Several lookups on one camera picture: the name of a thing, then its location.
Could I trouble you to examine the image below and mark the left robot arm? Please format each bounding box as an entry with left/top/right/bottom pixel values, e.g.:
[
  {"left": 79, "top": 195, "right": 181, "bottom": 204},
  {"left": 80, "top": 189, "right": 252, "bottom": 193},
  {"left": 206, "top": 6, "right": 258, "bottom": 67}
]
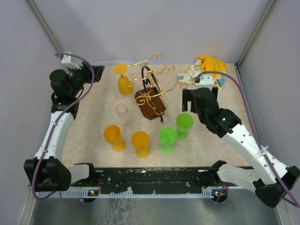
[{"left": 23, "top": 63, "right": 105, "bottom": 192}]

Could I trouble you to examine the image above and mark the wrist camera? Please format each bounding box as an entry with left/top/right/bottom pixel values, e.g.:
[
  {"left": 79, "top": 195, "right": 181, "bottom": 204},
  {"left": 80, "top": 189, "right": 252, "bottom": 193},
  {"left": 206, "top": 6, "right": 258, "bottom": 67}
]
[
  {"left": 61, "top": 52, "right": 81, "bottom": 70},
  {"left": 194, "top": 73, "right": 214, "bottom": 90}
]

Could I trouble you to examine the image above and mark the yellow plastic goblet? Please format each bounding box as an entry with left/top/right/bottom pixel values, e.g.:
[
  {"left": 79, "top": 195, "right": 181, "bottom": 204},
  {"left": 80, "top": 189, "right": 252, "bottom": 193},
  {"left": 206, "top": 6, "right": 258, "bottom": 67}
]
[{"left": 113, "top": 64, "right": 133, "bottom": 96}]

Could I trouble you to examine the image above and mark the yellow goblet front middle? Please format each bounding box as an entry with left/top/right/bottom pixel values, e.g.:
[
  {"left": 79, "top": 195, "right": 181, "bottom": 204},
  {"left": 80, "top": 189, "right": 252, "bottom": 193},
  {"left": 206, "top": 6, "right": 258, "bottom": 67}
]
[{"left": 131, "top": 131, "right": 150, "bottom": 158}]

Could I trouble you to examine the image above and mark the yellow floral cloth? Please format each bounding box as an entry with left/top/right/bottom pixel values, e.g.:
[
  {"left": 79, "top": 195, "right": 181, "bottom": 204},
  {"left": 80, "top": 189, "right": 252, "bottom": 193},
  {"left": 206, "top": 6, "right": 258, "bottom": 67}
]
[{"left": 178, "top": 56, "right": 226, "bottom": 84}]

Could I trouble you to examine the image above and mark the gold wire wine glass rack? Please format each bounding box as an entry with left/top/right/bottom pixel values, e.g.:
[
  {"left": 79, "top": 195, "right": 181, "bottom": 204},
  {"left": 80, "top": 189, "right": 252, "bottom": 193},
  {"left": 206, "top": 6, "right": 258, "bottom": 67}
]
[{"left": 126, "top": 52, "right": 175, "bottom": 122}]

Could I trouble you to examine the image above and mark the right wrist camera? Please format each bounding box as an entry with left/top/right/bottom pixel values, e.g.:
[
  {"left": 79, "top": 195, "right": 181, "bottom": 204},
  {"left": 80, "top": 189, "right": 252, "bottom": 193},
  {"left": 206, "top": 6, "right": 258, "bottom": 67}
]
[{"left": 194, "top": 73, "right": 214, "bottom": 90}]

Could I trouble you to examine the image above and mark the green goblet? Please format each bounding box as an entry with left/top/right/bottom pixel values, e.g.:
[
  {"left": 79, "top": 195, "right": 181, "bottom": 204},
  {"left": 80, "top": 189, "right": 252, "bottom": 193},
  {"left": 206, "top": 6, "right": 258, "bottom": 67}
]
[
  {"left": 176, "top": 112, "right": 194, "bottom": 140},
  {"left": 158, "top": 127, "right": 177, "bottom": 154}
]

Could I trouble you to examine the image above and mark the yellow goblet front left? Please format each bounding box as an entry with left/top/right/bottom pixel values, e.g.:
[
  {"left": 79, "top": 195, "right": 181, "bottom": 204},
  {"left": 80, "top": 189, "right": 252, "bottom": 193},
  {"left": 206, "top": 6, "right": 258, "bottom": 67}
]
[{"left": 103, "top": 125, "right": 126, "bottom": 152}]

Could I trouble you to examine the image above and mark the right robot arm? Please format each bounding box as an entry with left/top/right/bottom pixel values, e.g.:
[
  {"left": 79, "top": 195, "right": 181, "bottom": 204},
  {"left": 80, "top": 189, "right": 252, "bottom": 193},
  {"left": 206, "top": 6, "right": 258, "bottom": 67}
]
[{"left": 182, "top": 88, "right": 300, "bottom": 208}]

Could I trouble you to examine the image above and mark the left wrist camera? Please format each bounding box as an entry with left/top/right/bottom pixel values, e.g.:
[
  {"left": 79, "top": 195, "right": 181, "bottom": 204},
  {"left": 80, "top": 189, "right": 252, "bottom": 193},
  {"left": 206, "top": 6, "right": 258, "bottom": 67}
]
[{"left": 61, "top": 52, "right": 81, "bottom": 70}]

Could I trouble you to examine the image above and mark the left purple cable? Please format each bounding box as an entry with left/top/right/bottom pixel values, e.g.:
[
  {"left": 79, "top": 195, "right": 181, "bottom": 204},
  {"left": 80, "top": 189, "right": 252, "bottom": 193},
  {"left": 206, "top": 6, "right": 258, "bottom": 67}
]
[{"left": 31, "top": 52, "right": 96, "bottom": 207}]

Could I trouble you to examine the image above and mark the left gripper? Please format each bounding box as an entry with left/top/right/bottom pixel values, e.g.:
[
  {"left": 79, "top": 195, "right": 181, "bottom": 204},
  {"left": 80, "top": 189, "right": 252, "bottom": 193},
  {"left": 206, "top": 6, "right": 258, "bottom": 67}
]
[{"left": 68, "top": 61, "right": 105, "bottom": 97}]

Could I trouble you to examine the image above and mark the clear wine glass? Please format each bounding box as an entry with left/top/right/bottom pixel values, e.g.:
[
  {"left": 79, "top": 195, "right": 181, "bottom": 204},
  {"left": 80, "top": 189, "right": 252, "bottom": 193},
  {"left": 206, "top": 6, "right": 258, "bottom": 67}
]
[{"left": 116, "top": 103, "right": 134, "bottom": 133}]

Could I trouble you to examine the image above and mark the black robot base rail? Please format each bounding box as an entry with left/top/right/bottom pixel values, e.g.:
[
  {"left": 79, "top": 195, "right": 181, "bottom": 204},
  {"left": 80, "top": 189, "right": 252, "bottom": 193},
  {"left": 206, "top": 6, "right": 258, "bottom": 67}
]
[{"left": 71, "top": 167, "right": 223, "bottom": 195}]

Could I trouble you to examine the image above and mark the green goblet front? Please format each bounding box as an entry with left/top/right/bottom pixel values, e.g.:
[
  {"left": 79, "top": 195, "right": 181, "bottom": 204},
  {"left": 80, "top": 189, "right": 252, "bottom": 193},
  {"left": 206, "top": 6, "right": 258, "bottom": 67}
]
[{"left": 158, "top": 127, "right": 177, "bottom": 154}]

